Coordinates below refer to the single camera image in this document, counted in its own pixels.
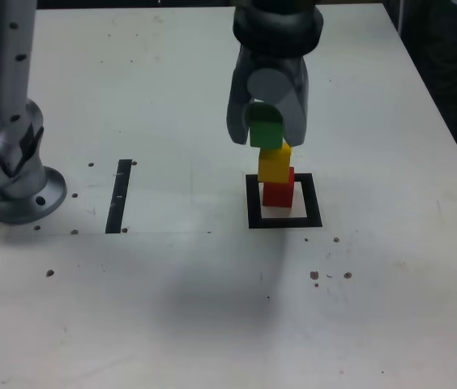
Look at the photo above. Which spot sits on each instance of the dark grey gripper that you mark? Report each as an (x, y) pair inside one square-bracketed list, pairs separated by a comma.
[(273, 60)]

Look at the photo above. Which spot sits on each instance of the red cube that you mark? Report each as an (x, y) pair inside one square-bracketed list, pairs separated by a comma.
[(277, 196)]

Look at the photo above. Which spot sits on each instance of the black tape square outline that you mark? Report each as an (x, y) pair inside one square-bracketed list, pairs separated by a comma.
[(253, 210)]

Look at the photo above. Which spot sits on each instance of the black tape strip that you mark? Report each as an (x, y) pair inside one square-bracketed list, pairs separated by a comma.
[(118, 194)]

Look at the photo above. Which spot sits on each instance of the green cube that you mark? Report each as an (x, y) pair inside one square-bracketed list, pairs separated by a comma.
[(267, 133)]

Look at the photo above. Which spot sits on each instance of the yellow cube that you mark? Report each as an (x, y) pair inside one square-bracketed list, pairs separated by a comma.
[(273, 166)]

